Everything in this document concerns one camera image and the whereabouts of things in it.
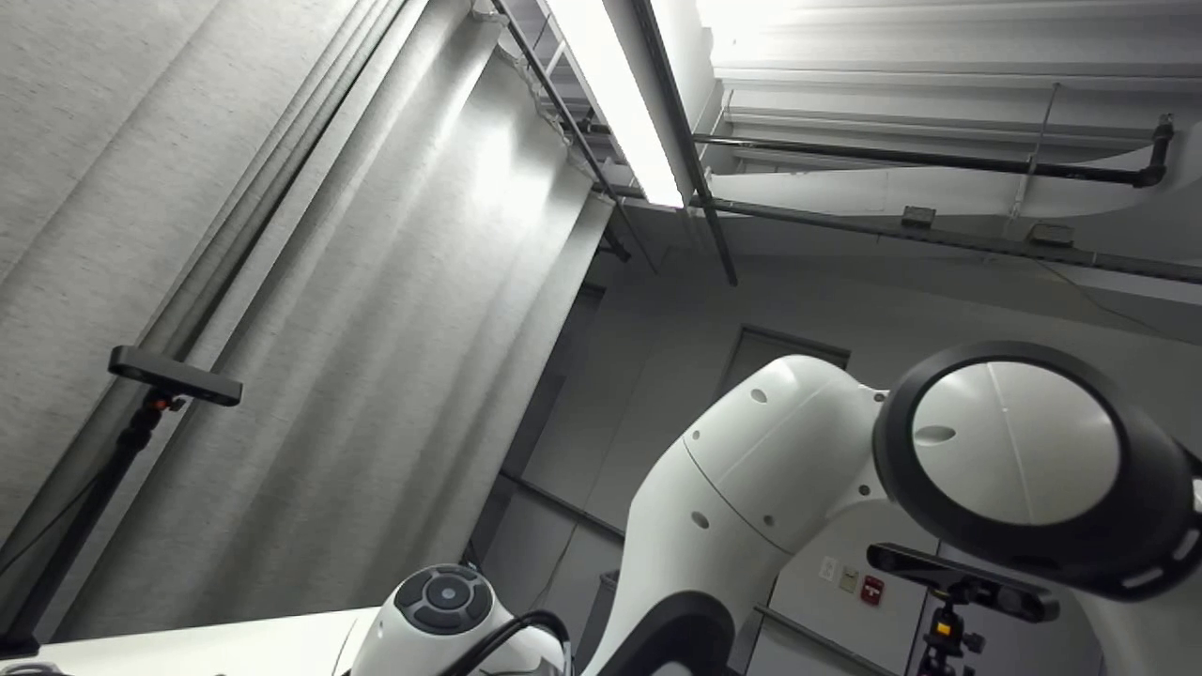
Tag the black ceiling pipe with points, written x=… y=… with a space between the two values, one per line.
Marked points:
x=939 y=160

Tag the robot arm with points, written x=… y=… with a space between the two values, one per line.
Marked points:
x=761 y=488

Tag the ceiling light fixture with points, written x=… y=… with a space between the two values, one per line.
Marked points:
x=620 y=94

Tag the camera on mount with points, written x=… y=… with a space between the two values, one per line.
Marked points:
x=174 y=376

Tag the grey curtain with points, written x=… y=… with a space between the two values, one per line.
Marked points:
x=310 y=310

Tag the red fire alarm pull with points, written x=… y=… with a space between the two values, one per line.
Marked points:
x=871 y=590

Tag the grey door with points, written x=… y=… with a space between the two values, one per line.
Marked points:
x=765 y=361

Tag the white wall switch plate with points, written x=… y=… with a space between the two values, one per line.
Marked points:
x=827 y=568

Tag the camera on tripod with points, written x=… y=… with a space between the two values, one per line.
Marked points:
x=958 y=587

